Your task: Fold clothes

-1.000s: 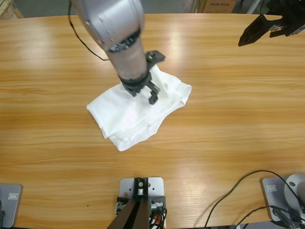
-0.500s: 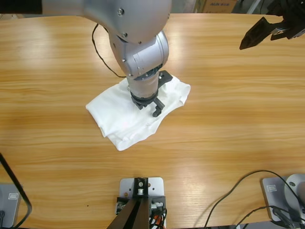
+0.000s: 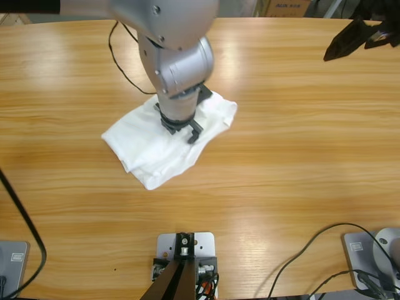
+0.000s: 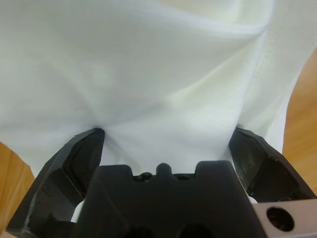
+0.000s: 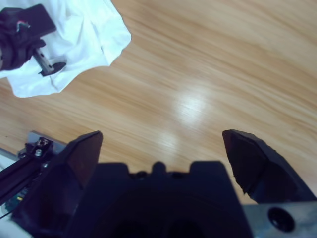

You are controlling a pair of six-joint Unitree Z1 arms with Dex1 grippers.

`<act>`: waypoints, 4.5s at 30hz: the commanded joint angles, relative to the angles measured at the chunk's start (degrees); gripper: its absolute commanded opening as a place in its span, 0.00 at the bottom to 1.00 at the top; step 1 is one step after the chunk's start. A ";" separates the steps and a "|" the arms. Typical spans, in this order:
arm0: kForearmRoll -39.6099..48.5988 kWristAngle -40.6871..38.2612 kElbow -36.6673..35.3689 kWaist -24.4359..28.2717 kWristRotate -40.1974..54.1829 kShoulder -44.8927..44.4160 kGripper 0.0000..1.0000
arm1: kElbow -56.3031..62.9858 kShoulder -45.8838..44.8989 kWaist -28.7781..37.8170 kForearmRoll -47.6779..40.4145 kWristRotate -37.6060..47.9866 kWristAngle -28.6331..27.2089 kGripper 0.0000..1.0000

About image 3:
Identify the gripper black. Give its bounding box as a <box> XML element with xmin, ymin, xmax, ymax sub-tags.
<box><xmin>160</xmin><ymin>115</ymin><xmax>204</xmax><ymax>145</ymax></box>
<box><xmin>323</xmin><ymin>0</ymin><xmax>400</xmax><ymax>63</ymax></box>

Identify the white t-shirt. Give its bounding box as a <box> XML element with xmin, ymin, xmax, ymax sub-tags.
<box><xmin>101</xmin><ymin>89</ymin><xmax>238</xmax><ymax>191</ymax></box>

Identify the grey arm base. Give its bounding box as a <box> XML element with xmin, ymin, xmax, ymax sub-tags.
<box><xmin>0</xmin><ymin>239</ymin><xmax>31</xmax><ymax>299</ymax></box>
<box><xmin>341</xmin><ymin>227</ymin><xmax>400</xmax><ymax>290</ymax></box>

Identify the cardboard box with AUX print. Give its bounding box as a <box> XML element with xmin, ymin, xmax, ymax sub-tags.
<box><xmin>264</xmin><ymin>0</ymin><xmax>313</xmax><ymax>18</ymax></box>

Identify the wooden crate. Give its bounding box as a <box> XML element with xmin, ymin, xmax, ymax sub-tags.
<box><xmin>0</xmin><ymin>12</ymin><xmax>33</xmax><ymax>26</ymax></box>

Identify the grey metal frame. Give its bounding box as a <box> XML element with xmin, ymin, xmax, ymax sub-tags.
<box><xmin>323</xmin><ymin>0</ymin><xmax>346</xmax><ymax>19</ymax></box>

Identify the black post clamp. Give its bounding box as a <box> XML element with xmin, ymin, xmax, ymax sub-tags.
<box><xmin>173</xmin><ymin>231</ymin><xmax>197</xmax><ymax>263</ymax></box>

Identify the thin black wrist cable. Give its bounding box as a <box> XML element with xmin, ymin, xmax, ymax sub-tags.
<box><xmin>107</xmin><ymin>21</ymin><xmax>157</xmax><ymax>95</ymax></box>

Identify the black side bracket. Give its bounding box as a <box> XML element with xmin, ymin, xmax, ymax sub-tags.
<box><xmin>151</xmin><ymin>257</ymin><xmax>172</xmax><ymax>281</ymax></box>
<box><xmin>196</xmin><ymin>255</ymin><xmax>219</xmax><ymax>278</ymax></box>

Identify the orange and black cable bundle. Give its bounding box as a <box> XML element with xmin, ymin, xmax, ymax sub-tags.
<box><xmin>195</xmin><ymin>274</ymin><xmax>220</xmax><ymax>300</ymax></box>

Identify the long black cable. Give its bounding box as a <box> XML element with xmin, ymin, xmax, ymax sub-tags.
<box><xmin>254</xmin><ymin>222</ymin><xmax>396</xmax><ymax>299</ymax></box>

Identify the thick black cable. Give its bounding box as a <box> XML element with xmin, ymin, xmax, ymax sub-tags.
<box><xmin>0</xmin><ymin>167</ymin><xmax>48</xmax><ymax>298</ymax></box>

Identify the black cable with plug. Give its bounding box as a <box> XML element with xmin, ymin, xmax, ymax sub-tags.
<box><xmin>309</xmin><ymin>269</ymin><xmax>400</xmax><ymax>300</ymax></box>

